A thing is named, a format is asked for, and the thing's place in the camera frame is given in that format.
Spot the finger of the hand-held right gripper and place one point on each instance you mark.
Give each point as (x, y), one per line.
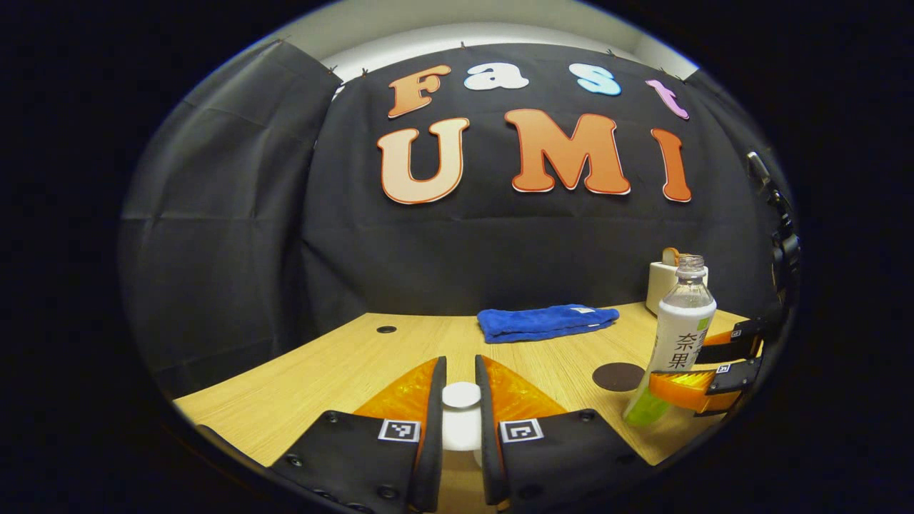
(685, 389)
(735, 343)

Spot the clear green-label water bottle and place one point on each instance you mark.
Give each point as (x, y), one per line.
(678, 335)

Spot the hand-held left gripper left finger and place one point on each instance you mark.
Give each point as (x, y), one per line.
(432, 428)

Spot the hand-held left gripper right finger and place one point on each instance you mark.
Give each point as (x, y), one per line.
(488, 428)

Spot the white toaster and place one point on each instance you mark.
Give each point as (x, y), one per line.
(660, 285)

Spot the blue folded towel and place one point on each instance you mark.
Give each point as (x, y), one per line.
(543, 323)

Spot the dark brown round coaster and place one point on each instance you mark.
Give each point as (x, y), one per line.
(615, 377)

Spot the brown toast slice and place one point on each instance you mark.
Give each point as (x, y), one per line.
(670, 255)

